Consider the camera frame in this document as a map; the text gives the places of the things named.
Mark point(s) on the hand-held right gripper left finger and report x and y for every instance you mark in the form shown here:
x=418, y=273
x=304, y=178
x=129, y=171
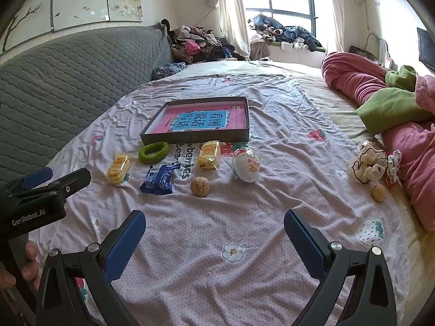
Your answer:
x=125, y=244

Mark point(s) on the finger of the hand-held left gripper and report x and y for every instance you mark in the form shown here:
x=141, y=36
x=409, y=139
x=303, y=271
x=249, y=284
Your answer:
x=37, y=176
x=73, y=181

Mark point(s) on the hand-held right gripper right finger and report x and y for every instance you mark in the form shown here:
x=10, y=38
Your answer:
x=302, y=241

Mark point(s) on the small yellow snack packet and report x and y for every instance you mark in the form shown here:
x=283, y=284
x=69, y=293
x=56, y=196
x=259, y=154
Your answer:
x=117, y=171

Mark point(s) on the blue snack packet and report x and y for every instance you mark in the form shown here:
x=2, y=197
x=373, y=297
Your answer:
x=158, y=180

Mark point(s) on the white egg-shaped snack packet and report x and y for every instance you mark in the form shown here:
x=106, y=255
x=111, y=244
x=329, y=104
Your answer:
x=246, y=168

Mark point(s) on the walnut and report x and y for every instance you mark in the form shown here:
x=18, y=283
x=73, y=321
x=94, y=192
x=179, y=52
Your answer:
x=378, y=193
x=199, y=186

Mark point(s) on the large yellow snack packet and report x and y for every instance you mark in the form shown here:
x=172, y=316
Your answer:
x=209, y=156

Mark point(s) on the shallow dark cardboard tray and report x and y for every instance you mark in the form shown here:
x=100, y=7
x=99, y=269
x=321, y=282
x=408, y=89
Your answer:
x=193, y=139

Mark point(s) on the person's left hand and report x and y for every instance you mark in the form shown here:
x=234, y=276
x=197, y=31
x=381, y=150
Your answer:
x=30, y=265

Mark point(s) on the pink strawberry printed sheet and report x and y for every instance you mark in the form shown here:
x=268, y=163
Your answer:
x=217, y=217

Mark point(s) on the cream scrunchie with dark trim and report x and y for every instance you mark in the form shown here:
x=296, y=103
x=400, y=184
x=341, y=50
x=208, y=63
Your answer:
x=367, y=166

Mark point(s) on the grey quilted headboard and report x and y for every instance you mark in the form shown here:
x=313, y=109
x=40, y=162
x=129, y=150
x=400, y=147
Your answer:
x=68, y=74

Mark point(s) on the clear wrapped candy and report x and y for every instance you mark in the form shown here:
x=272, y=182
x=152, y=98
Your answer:
x=366, y=144

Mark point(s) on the beige bedsheet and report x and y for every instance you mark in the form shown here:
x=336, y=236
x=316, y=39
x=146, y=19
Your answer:
x=340, y=108

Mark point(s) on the dark floral cloth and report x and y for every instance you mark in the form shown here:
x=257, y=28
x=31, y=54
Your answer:
x=168, y=70

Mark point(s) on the green blanket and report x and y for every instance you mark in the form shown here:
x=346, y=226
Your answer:
x=390, y=105

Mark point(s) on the pink quilt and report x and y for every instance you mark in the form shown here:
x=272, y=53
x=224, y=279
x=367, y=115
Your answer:
x=353, y=71

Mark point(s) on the pile of clothes on windowsill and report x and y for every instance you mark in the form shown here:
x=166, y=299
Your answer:
x=289, y=34

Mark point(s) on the black television screen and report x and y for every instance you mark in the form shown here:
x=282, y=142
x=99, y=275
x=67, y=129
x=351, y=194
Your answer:
x=426, y=49

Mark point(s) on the cream curtain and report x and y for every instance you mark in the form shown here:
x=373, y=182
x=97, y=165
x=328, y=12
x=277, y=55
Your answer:
x=232, y=13
x=338, y=13

